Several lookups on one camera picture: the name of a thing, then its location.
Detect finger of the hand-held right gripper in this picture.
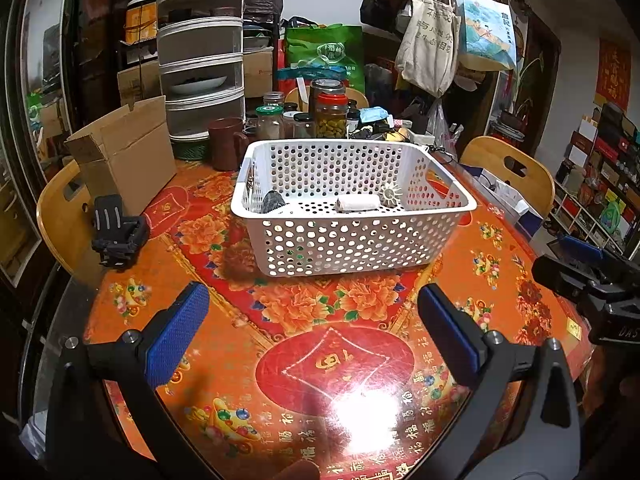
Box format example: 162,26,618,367
531,254,603,303
556,234,626,267

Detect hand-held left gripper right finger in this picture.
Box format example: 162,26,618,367
410,283,583,480

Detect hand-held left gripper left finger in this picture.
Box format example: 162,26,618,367
45,281,223,480

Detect white perforated plastic basket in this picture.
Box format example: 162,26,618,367
231,139,478,278

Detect grey ribbed soft ball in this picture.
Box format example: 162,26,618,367
378,183,404,207

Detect white cloth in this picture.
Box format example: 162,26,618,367
335,194,380,213

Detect black plastic bag bundle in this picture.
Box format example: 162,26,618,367
261,190,287,214

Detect white display shelf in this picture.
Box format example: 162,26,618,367
547,102,640,256

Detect black phone holder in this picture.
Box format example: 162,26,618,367
91,194,150,267

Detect open cardboard box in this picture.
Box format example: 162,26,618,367
65,95,178,216

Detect hanging clear plastic bag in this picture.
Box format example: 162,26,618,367
427,100,458,161

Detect green woven basket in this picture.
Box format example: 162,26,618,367
172,135,211,162

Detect brown mug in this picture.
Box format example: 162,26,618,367
208,117,249,171

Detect green lid glass jar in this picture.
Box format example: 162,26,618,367
256,106,285,141

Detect blue printed paper bag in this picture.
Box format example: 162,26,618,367
457,0,517,72

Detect red lid glass jar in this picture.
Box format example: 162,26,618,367
315,92,348,139

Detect beige canvas tote bag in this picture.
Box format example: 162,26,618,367
395,0,460,98

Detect brown cardboard box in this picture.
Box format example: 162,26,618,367
117,60,162,106

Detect tall dark lid jar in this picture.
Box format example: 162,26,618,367
309,79,346,111

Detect grey stacked drawer rack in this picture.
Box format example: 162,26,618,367
157,0,247,143

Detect green shopping bag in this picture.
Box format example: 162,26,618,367
285,23,366,96

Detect yellow carton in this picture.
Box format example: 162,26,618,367
125,2,158,43

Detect red wall hanging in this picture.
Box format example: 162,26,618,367
595,37,632,111

